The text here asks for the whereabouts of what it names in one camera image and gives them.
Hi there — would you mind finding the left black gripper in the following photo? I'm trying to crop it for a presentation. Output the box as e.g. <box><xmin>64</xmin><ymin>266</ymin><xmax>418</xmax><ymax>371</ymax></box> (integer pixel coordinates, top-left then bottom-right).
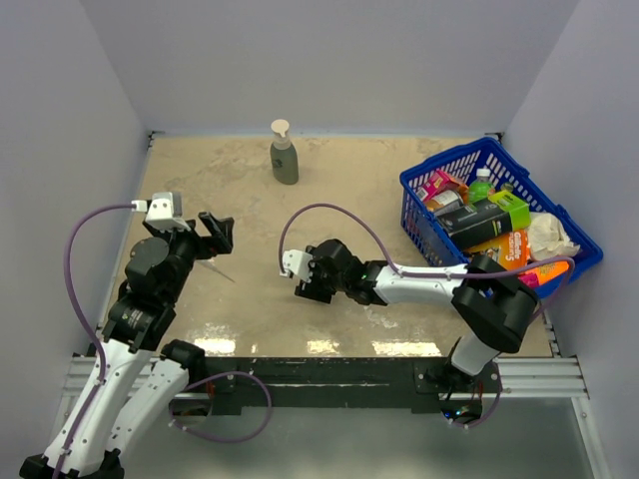
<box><xmin>145</xmin><ymin>210</ymin><xmax>233</xmax><ymax>302</ymax></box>

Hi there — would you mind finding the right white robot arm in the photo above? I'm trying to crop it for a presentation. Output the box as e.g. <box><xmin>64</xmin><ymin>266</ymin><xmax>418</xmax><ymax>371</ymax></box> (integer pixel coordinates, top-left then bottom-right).
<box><xmin>281</xmin><ymin>239</ymin><xmax>539</xmax><ymax>392</ymax></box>

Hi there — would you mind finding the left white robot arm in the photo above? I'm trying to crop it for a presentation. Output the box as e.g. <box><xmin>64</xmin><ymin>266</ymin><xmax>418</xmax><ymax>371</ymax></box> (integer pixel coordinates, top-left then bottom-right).
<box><xmin>19</xmin><ymin>212</ymin><xmax>235</xmax><ymax>478</ymax></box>

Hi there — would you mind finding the grey soap dispenser bottle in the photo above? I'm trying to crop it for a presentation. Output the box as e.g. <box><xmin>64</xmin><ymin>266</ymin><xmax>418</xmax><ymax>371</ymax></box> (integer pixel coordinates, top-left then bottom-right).
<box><xmin>270</xmin><ymin>119</ymin><xmax>300</xmax><ymax>185</ymax></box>

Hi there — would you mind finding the brown label can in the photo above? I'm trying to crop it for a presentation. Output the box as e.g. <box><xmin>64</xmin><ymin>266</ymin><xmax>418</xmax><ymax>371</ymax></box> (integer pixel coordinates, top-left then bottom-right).
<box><xmin>425</xmin><ymin>190</ymin><xmax>464</xmax><ymax>217</ymax></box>

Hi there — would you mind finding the pink snack box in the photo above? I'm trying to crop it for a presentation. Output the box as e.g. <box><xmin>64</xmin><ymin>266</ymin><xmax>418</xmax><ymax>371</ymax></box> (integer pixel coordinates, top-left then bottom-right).
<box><xmin>416</xmin><ymin>170</ymin><xmax>467</xmax><ymax>203</ymax></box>

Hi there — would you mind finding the green drink bottle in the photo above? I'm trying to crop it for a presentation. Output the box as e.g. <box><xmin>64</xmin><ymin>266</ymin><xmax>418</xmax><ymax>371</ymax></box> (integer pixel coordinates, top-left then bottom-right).
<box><xmin>468</xmin><ymin>168</ymin><xmax>495</xmax><ymax>204</ymax></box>

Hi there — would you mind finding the black and green box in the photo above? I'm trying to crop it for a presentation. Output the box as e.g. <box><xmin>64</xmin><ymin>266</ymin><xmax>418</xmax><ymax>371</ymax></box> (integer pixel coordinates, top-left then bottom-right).
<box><xmin>437</xmin><ymin>191</ymin><xmax>531</xmax><ymax>250</ymax></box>

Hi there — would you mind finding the orange razor package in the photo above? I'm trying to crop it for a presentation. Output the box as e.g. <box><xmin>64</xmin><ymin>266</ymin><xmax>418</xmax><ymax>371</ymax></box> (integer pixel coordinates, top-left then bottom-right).
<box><xmin>465</xmin><ymin>230</ymin><xmax>530</xmax><ymax>270</ymax></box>

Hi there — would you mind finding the orange snack bag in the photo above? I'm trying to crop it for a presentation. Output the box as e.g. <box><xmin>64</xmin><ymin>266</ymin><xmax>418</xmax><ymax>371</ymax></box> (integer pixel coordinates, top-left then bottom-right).
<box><xmin>517</xmin><ymin>257</ymin><xmax>570</xmax><ymax>288</ymax></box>

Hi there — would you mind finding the blue plastic basket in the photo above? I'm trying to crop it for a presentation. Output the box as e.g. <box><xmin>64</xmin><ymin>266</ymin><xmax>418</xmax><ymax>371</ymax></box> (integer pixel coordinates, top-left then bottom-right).
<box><xmin>399</xmin><ymin>137</ymin><xmax>603</xmax><ymax>282</ymax></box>

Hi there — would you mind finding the crumpled beige cloth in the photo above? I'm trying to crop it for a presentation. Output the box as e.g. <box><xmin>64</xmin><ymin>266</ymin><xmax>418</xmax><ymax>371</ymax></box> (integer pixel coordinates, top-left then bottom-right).
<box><xmin>526</xmin><ymin>213</ymin><xmax>580</xmax><ymax>261</ymax></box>

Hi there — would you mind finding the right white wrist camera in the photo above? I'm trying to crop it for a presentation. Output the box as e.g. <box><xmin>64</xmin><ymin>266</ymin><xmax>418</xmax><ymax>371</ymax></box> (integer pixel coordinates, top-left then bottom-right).
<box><xmin>280</xmin><ymin>249</ymin><xmax>314</xmax><ymax>282</ymax></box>

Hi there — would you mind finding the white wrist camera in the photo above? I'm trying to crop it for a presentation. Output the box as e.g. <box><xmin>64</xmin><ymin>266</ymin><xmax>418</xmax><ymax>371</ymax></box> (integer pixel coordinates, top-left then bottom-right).
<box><xmin>131</xmin><ymin>192</ymin><xmax>189</xmax><ymax>232</ymax></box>
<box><xmin>280</xmin><ymin>249</ymin><xmax>314</xmax><ymax>282</ymax></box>

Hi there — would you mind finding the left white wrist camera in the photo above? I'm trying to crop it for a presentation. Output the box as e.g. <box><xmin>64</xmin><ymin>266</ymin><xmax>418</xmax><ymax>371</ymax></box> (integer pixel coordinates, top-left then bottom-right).
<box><xmin>131</xmin><ymin>192</ymin><xmax>189</xmax><ymax>232</ymax></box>

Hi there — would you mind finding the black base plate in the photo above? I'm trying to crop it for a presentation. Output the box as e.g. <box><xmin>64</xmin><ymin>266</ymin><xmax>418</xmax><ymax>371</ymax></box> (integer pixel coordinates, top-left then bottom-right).
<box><xmin>183</xmin><ymin>357</ymin><xmax>501</xmax><ymax>415</ymax></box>

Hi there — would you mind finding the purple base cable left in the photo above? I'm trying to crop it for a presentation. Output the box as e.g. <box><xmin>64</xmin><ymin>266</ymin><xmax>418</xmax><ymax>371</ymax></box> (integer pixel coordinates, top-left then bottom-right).
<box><xmin>168</xmin><ymin>370</ymin><xmax>274</xmax><ymax>444</ymax></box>

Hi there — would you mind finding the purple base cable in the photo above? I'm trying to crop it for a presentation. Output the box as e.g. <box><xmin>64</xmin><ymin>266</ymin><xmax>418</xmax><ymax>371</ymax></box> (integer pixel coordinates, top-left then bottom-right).
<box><xmin>446</xmin><ymin>363</ymin><xmax>503</xmax><ymax>430</ymax></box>
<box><xmin>168</xmin><ymin>370</ymin><xmax>274</xmax><ymax>444</ymax></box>

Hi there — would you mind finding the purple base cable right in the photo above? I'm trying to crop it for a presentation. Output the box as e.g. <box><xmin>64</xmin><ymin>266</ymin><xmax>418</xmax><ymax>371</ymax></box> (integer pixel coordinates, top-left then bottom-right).
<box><xmin>446</xmin><ymin>363</ymin><xmax>503</xmax><ymax>430</ymax></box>

